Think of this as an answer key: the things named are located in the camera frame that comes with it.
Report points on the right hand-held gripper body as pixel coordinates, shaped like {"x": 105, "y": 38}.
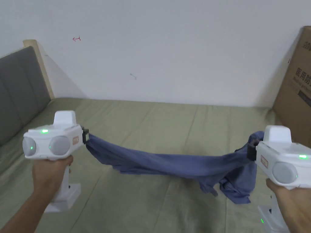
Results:
{"x": 281, "y": 150}

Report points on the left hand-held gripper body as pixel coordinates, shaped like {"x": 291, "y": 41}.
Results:
{"x": 63, "y": 138}

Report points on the brown cardboard carton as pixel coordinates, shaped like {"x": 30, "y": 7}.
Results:
{"x": 295, "y": 80}

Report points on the person's right hand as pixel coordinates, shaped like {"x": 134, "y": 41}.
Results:
{"x": 289, "y": 203}

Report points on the grey padded headboard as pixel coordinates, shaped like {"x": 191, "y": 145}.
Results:
{"x": 19, "y": 94}

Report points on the dark blue shirt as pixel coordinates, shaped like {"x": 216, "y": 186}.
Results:
{"x": 175, "y": 165}

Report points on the bed with pale green sheet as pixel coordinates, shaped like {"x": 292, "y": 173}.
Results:
{"x": 155, "y": 121}

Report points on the person's left forearm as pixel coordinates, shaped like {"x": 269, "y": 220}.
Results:
{"x": 18, "y": 214}

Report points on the person's left hand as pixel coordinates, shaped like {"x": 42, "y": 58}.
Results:
{"x": 49, "y": 178}

